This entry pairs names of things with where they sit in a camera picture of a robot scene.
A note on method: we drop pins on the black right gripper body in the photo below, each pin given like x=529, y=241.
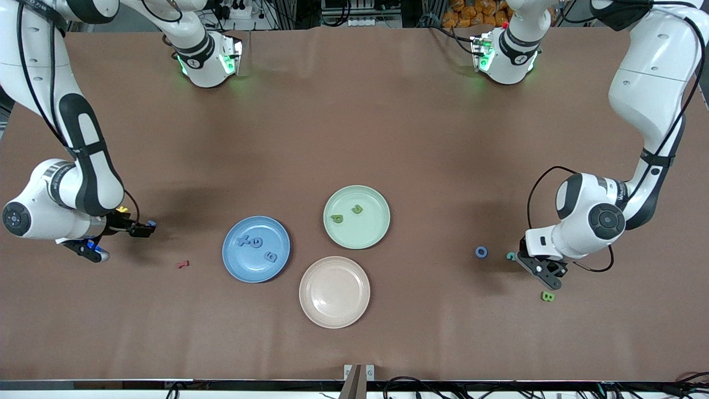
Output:
x=118, y=223

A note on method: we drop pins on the green foam letter B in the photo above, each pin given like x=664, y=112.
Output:
x=547, y=296

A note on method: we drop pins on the blue foam letter X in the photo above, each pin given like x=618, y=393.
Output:
x=242, y=241

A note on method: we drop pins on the blue plate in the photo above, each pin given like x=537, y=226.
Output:
x=243, y=269

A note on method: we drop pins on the blue foam number nine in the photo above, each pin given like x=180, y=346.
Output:
x=273, y=257

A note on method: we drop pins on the green foam letter U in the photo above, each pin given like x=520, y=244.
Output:
x=357, y=211

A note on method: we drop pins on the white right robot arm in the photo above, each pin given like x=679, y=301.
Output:
x=33, y=72

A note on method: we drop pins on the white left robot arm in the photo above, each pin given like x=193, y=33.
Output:
x=648, y=83

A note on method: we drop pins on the yellow foam letter K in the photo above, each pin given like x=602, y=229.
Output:
x=122, y=210

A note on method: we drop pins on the blue foam letter O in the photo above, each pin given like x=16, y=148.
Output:
x=477, y=252

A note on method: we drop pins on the red foam letter I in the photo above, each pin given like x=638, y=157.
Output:
x=183, y=264

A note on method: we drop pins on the light green plate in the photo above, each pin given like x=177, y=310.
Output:
x=365, y=230

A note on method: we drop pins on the beige plate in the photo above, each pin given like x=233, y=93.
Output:
x=334, y=292

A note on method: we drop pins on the brown table cover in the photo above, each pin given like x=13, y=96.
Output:
x=354, y=138

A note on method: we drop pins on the power strip with black plugs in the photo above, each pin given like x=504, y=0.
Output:
x=235, y=11

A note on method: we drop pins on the orange mesh bags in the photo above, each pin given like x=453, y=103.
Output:
x=471, y=14

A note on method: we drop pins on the white power strip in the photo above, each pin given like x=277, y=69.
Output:
x=363, y=22

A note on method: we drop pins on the white table edge rail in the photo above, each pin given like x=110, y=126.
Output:
x=111, y=393

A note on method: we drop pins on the metal table edge bracket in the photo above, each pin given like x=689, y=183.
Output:
x=354, y=377

